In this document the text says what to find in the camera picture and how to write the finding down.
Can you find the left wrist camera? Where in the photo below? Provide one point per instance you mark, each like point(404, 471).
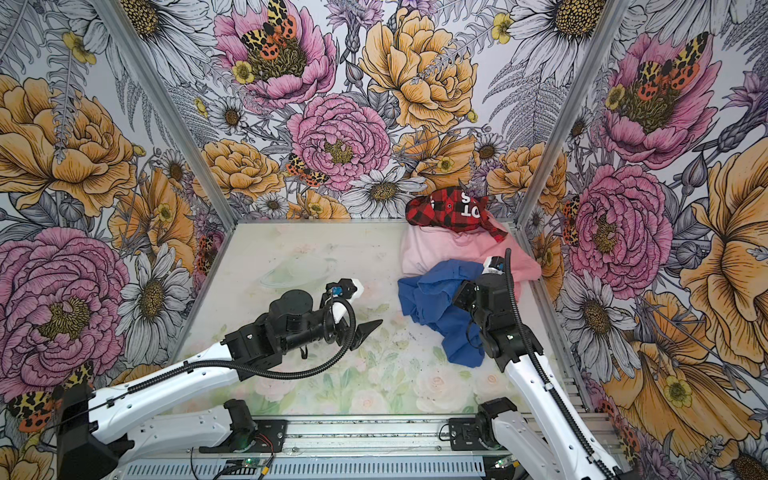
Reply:
point(345, 288)

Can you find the pink cloth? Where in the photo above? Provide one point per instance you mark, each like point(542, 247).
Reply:
point(422, 248)

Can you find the left aluminium frame post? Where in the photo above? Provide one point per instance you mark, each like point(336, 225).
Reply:
point(119, 26)

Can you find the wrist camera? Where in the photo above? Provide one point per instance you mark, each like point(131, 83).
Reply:
point(345, 288)
point(494, 265)

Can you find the right aluminium frame post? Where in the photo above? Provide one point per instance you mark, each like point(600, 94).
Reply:
point(599, 48)

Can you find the aluminium frame post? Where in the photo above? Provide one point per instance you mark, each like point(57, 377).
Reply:
point(599, 48)
point(119, 26)

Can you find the red black plaid cloth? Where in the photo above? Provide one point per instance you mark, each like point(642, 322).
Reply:
point(454, 209)

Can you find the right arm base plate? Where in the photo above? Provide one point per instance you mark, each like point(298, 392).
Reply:
point(469, 434)

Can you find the aluminium mounting rail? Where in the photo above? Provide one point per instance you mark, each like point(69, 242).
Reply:
point(309, 436)

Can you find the blue cloth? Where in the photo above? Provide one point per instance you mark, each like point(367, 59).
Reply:
point(428, 300)

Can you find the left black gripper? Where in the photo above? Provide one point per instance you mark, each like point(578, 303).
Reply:
point(362, 331)

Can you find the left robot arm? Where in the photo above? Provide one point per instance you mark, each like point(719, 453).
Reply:
point(99, 429)

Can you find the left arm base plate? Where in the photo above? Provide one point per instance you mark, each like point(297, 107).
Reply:
point(265, 436)

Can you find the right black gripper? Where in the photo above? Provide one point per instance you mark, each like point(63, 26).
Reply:
point(465, 289)

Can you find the white vented cable duct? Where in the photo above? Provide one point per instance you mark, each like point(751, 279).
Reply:
point(412, 467)

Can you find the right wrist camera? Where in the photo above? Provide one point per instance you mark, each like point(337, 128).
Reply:
point(494, 265)

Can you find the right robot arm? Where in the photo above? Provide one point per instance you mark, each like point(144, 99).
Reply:
point(562, 447)

